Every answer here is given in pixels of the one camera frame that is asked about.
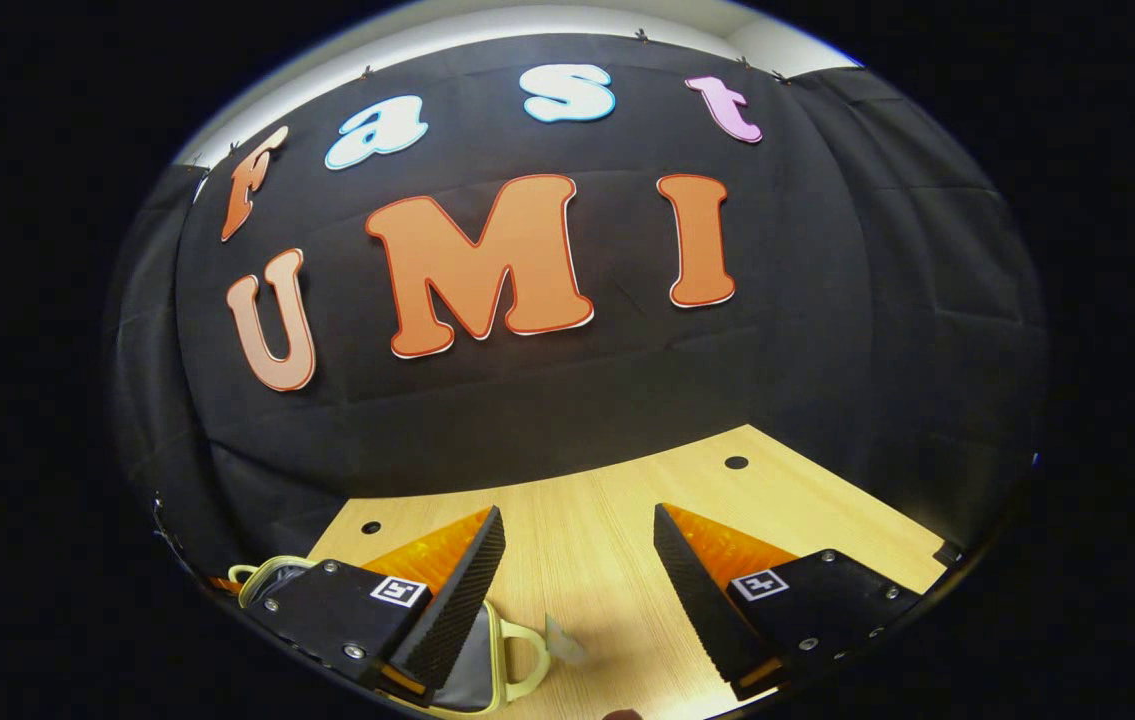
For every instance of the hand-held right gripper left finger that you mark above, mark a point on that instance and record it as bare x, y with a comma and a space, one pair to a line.
457, 610

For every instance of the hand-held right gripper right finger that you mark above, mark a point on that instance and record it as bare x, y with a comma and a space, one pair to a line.
697, 610

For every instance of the cream yellow small suitcase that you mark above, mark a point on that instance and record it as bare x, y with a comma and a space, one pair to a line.
472, 670

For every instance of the grey skin care sachet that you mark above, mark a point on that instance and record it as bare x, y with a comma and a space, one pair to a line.
564, 640

